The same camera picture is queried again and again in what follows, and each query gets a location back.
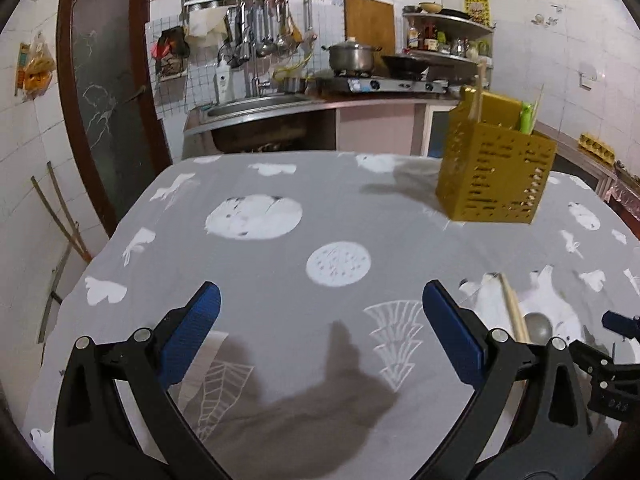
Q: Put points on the hanging white cloth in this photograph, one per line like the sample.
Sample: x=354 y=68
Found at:
x=205 y=27

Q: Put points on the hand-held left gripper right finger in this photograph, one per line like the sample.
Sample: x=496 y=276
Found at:
x=452 y=332

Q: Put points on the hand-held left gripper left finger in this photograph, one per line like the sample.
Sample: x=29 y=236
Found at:
x=187 y=332

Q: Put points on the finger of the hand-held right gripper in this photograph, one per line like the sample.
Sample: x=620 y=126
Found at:
x=590 y=356
x=622 y=324

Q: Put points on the row of condiment bottles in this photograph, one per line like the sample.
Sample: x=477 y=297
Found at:
x=430 y=40

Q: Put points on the metal spoon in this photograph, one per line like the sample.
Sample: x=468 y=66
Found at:
x=539 y=327

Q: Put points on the gas stove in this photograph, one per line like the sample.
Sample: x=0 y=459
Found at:
x=385 y=85

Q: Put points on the yellow perforated utensil holder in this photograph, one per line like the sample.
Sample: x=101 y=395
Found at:
x=492 y=180

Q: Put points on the kitchen counter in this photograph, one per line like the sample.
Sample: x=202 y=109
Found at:
x=370 y=120

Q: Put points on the hanging red and black items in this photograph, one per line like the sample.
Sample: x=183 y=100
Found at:
x=170 y=50

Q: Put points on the grey printed tablecloth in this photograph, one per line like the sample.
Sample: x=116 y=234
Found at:
x=300 y=200

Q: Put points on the yellow wall poster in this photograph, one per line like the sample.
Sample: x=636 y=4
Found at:
x=475 y=10

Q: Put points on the white soap bottle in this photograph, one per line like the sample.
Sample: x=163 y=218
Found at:
x=223 y=85

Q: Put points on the small steel pot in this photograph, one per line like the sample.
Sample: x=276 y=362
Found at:
x=294 y=84

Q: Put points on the leaning metal bar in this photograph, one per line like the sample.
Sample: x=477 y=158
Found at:
x=52 y=295

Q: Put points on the black pan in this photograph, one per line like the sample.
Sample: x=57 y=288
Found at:
x=455 y=12

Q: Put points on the brown glass-panel door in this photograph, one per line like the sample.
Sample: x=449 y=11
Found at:
x=110 y=100

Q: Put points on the white wall socket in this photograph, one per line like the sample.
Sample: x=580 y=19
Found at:
x=587 y=76

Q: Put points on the stainless steel sink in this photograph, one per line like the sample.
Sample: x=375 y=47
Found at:
x=255 y=105

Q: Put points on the black wok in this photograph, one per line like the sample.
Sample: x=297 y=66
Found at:
x=405 y=64

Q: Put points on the ceramic bowl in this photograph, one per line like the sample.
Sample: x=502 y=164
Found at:
x=430 y=7

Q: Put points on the wall stickers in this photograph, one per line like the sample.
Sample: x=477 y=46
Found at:
x=539 y=19

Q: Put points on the row of hanging ladles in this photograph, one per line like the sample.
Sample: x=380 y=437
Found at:
x=260 y=35

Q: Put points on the metal faucet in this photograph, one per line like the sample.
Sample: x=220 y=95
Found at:
x=257 y=82

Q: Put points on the steel stock pot with lid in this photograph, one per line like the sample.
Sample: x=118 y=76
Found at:
x=352 y=57

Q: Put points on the yellow egg carton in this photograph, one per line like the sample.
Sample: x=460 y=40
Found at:
x=597 y=146

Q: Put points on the rectangular wooden cutting board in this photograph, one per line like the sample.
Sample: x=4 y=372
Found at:
x=369 y=25

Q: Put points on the leaning wooden sticks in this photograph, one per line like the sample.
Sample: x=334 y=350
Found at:
x=65 y=220

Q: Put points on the pink cloth cover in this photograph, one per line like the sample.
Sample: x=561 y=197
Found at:
x=625 y=195

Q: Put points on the metal corner shelf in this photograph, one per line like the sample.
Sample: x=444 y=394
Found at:
x=452 y=20

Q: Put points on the hanging plastic food bags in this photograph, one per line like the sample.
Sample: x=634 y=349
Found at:
x=37 y=67

